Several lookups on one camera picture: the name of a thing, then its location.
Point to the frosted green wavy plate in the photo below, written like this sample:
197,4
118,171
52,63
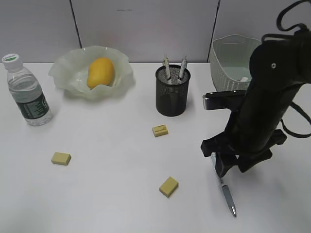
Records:
70,72

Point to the grey grip pen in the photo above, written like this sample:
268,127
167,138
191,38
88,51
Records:
182,69

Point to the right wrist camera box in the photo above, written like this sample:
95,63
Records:
223,100

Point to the yellow eraser front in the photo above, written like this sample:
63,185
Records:
169,186

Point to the light green plastic basket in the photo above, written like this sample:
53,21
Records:
229,61

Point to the yellow mango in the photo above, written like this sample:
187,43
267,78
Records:
100,72

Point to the blue white pen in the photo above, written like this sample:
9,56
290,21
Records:
227,195

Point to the yellow eraser printed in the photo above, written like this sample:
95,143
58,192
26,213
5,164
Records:
160,130

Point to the black mesh pen holder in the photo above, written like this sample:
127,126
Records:
171,96

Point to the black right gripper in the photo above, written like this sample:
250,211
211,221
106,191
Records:
228,155

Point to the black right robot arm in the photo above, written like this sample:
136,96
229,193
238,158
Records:
279,67

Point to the beige white pen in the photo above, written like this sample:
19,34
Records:
167,69

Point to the clear water bottle green label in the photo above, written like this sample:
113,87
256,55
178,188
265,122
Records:
26,91

